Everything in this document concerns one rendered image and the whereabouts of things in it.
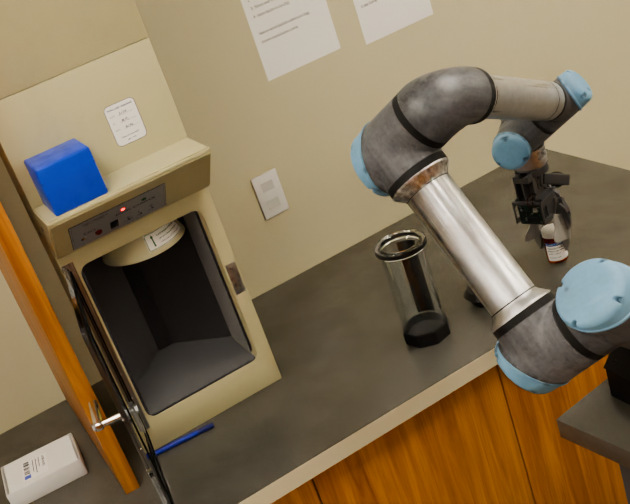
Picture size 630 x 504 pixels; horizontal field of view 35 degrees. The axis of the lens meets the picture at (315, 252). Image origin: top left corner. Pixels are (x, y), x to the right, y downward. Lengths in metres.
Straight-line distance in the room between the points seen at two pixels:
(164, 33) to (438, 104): 0.91
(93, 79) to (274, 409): 0.75
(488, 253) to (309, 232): 1.01
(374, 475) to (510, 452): 0.34
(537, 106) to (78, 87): 0.82
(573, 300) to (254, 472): 0.71
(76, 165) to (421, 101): 0.60
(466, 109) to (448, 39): 1.07
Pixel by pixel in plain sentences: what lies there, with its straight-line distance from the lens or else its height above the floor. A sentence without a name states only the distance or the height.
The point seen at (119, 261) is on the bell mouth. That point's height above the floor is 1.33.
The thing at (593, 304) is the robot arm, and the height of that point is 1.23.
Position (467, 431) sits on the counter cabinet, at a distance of 2.12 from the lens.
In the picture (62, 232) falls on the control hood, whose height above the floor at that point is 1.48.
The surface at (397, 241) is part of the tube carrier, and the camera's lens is 2.08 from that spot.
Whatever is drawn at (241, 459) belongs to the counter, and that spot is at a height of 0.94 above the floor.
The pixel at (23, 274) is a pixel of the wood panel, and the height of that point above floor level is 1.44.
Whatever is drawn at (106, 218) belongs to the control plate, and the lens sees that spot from 1.84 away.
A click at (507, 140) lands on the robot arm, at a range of 1.99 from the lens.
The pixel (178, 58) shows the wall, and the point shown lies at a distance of 2.37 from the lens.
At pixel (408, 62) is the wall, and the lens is 2.65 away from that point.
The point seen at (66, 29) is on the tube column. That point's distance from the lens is 1.85.
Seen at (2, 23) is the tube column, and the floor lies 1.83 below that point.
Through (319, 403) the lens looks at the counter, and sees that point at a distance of 2.04.
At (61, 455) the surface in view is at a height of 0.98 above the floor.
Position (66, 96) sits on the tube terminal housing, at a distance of 1.86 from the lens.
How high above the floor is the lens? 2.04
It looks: 24 degrees down
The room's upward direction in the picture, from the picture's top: 19 degrees counter-clockwise
